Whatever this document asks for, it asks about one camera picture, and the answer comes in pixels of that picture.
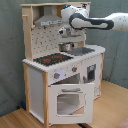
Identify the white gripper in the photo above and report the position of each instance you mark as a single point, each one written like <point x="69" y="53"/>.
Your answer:
<point x="66" y="35"/>

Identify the white oven door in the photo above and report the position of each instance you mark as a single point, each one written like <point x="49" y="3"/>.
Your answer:
<point x="71" y="103"/>

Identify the small metal pot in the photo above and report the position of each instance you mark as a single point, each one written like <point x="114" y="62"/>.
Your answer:
<point x="65" y="47"/>

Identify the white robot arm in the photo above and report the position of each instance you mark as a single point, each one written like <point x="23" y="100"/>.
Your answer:
<point x="76" y="20"/>

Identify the wooden toy kitchen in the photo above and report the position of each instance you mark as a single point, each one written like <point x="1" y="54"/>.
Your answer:
<point x="43" y="41"/>

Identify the grey sink basin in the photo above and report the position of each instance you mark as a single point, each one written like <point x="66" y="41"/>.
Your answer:
<point x="79" y="51"/>

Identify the grey range hood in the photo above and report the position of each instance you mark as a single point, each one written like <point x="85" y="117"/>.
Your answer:
<point x="48" y="18"/>

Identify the toy microwave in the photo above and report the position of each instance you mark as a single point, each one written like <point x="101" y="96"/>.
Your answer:
<point x="70" y="12"/>

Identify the black stovetop with red burners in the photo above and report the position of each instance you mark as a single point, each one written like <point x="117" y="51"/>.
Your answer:
<point x="52" y="59"/>

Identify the right stove knob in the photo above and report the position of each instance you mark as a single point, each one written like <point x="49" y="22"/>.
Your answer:
<point x="74" y="69"/>

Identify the stove knob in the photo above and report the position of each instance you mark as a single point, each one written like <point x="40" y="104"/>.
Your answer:
<point x="74" y="69"/>
<point x="56" y="75"/>

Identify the grey dishwasher panel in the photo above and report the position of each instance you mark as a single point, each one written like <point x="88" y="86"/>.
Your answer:
<point x="91" y="73"/>

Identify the left stove knob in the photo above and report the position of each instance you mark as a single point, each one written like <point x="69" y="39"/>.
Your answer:
<point x="56" y="75"/>

